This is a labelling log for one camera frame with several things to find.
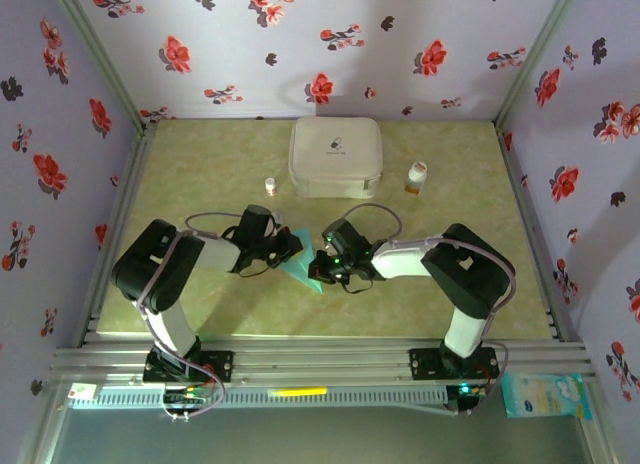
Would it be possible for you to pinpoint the teal cloth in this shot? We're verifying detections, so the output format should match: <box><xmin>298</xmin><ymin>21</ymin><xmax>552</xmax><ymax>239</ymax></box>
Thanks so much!
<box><xmin>277</xmin><ymin>226</ymin><xmax>326</xmax><ymax>295</ymax></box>

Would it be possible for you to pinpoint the amber bottle with white cap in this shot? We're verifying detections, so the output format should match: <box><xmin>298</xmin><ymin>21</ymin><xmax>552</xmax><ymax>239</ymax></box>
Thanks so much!
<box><xmin>404</xmin><ymin>161</ymin><xmax>429</xmax><ymax>195</ymax></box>

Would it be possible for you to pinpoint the white zippered pouch case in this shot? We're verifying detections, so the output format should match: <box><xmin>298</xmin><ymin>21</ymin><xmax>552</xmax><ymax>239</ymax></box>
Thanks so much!
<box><xmin>288</xmin><ymin>116</ymin><xmax>385</xmax><ymax>200</ymax></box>

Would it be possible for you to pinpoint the yellow pen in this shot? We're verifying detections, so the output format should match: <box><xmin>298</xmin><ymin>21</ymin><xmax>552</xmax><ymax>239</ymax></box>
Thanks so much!
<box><xmin>268</xmin><ymin>386</ymin><xmax>329</xmax><ymax>398</ymax></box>

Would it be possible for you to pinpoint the black controller board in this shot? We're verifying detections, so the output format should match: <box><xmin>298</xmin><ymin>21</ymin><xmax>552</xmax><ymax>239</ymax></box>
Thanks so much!
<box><xmin>160</xmin><ymin>383</ymin><xmax>214</xmax><ymax>423</ymax></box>
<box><xmin>446</xmin><ymin>381</ymin><xmax>490</xmax><ymax>418</ymax></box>

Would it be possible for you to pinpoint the small white label box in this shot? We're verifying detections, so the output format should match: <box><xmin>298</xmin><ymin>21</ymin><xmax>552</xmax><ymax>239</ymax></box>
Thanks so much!
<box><xmin>68</xmin><ymin>382</ymin><xmax>100</xmax><ymax>404</ymax></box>

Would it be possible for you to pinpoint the blue wet wipes packet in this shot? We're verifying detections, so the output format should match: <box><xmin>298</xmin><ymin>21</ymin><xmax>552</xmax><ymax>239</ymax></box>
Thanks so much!
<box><xmin>501</xmin><ymin>372</ymin><xmax>594</xmax><ymax>421</ymax></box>

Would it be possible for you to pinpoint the thin black wire loop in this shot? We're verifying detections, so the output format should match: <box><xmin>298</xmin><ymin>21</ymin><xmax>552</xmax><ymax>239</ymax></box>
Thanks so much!
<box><xmin>236</xmin><ymin>261</ymin><xmax>282</xmax><ymax>280</ymax></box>
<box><xmin>339</xmin><ymin>276</ymin><xmax>375</xmax><ymax>295</ymax></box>

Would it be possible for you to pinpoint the grey right arm cable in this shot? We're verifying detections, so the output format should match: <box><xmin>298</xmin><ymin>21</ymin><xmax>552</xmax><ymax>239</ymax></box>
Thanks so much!
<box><xmin>341</xmin><ymin>202</ymin><xmax>519</xmax><ymax>416</ymax></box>

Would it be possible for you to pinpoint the long aluminium frame rail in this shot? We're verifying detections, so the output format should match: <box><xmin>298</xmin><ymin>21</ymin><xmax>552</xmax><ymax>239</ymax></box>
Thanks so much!
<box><xmin>49</xmin><ymin>336</ymin><xmax>599</xmax><ymax>385</ymax></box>

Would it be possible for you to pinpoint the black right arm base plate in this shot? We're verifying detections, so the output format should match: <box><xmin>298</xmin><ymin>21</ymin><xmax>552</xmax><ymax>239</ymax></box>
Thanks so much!
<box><xmin>408</xmin><ymin>347</ymin><xmax>501</xmax><ymax>381</ymax></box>

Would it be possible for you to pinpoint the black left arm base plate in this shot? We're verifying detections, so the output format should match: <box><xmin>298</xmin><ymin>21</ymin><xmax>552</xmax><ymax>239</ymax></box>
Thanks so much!
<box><xmin>143</xmin><ymin>350</ymin><xmax>235</xmax><ymax>384</ymax></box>

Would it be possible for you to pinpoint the grey slotted cable duct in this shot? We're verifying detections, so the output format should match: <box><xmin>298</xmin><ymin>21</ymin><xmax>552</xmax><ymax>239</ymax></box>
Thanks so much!
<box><xmin>67</xmin><ymin>386</ymin><xmax>449</xmax><ymax>410</ymax></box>

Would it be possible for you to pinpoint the aluminium side rail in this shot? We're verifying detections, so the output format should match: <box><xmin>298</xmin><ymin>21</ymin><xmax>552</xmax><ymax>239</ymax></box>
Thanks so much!
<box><xmin>74</xmin><ymin>121</ymin><xmax>157</xmax><ymax>348</ymax></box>
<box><xmin>494</xmin><ymin>121</ymin><xmax>576</xmax><ymax>343</ymax></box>

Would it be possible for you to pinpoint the aluminium corner post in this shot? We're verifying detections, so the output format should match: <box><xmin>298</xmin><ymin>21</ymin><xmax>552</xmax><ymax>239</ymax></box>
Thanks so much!
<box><xmin>493</xmin><ymin>0</ymin><xmax>585</xmax><ymax>130</ymax></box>
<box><xmin>46</xmin><ymin>0</ymin><xmax>154</xmax><ymax>133</ymax></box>

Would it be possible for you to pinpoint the aluminium frame leg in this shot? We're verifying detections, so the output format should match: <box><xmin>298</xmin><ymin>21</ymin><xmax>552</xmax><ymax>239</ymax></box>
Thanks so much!
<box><xmin>579</xmin><ymin>378</ymin><xmax>621</xmax><ymax>464</ymax></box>
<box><xmin>17</xmin><ymin>378</ymin><xmax>71</xmax><ymax>464</ymax></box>

